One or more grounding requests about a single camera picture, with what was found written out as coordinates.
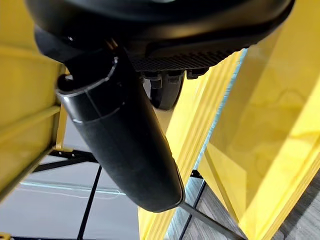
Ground black metal frame bar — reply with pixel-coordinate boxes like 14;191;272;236
32;149;98;174
178;201;249;240
76;163;104;240

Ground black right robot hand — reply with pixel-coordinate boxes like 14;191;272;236
24;0;296;214

